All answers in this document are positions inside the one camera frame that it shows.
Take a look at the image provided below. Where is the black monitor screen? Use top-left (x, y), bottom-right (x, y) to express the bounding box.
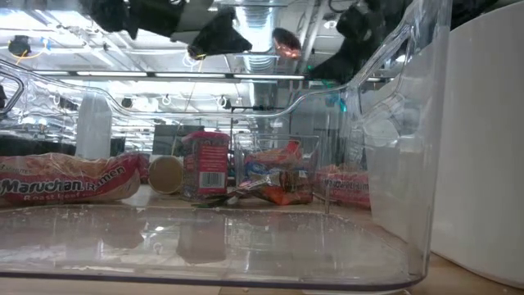
top-left (153, 124), bottom-right (206, 157)

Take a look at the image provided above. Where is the copper spoon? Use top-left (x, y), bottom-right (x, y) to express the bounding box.
top-left (271, 27), bottom-right (303, 61)

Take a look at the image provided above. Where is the iridescent pink spoon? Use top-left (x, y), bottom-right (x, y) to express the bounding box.
top-left (191, 192), bottom-right (251, 209)

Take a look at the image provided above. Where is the long ceiling light strip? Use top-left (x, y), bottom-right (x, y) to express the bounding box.
top-left (36, 70), bottom-right (306, 81)

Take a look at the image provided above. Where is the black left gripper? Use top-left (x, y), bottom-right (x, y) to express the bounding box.
top-left (79, 0), bottom-right (254, 61)

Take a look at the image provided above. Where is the clear plastic storage bin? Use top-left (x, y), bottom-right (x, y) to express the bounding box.
top-left (0, 0), bottom-right (454, 293)
top-left (233, 131), bottom-right (321, 205)

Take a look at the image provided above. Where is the red patterned spice tin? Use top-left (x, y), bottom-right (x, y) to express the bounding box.
top-left (181, 130), bottom-right (231, 201)

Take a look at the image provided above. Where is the white lid dried flakes jar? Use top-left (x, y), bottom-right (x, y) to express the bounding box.
top-left (147, 154), bottom-right (185, 196)

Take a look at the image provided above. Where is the silver ventilation duct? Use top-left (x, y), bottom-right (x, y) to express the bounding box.
top-left (235, 0), bottom-right (283, 75)

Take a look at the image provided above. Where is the red roast beef ramen packet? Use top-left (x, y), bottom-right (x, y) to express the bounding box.
top-left (0, 152), bottom-right (149, 206)

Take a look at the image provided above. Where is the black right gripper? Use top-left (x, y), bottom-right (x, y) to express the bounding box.
top-left (337, 0), bottom-right (394, 46)

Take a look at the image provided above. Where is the blue ramen packet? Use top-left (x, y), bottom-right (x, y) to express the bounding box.
top-left (244, 161), bottom-right (287, 175)

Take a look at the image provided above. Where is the black ceiling cable reel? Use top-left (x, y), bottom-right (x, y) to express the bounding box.
top-left (7, 34), bottom-right (33, 57)

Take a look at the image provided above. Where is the white pillar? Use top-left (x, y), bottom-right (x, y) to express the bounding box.
top-left (77, 93), bottom-right (114, 161)

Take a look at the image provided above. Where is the white plastic tray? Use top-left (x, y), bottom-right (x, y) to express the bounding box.
top-left (364, 2), bottom-right (524, 290)

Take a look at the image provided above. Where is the lime chili ramen packet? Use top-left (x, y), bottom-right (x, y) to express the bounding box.
top-left (314, 165), bottom-right (372, 210)

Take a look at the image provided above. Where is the orange ramen packet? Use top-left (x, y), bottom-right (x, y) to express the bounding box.
top-left (244, 140), bottom-right (305, 165)

